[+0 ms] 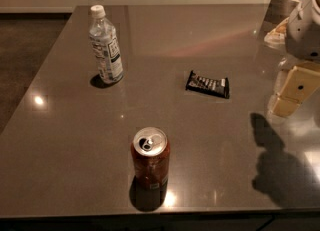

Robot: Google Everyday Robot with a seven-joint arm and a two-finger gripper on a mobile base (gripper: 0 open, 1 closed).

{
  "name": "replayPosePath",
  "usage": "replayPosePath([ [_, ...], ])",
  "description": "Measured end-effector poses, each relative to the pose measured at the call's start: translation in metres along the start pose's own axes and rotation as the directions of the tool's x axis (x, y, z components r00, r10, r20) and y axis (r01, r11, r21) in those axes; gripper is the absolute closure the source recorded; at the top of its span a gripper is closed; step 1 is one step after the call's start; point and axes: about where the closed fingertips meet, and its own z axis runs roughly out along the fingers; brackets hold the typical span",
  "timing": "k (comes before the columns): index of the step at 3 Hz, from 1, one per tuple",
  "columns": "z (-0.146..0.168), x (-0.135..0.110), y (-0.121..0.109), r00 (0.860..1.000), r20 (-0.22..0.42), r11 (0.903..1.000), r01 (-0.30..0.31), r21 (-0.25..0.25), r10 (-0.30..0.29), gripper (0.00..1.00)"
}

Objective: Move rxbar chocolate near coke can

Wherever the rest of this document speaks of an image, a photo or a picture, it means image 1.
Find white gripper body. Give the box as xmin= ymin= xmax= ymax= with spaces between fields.
xmin=285 ymin=0 xmax=320 ymax=61

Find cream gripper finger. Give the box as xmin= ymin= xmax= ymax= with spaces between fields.
xmin=269 ymin=62 xmax=320 ymax=117

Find black rxbar chocolate bar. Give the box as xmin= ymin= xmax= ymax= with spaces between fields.
xmin=185 ymin=70 xmax=230 ymax=99

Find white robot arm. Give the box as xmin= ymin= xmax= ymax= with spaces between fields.
xmin=264 ymin=0 xmax=320 ymax=117

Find red coke can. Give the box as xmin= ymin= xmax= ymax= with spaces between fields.
xmin=131 ymin=127 xmax=170 ymax=190

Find white snack bag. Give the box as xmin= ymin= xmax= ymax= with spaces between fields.
xmin=264 ymin=18 xmax=289 ymax=46

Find clear plastic water bottle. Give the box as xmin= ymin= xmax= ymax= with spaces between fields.
xmin=89 ymin=5 xmax=123 ymax=84

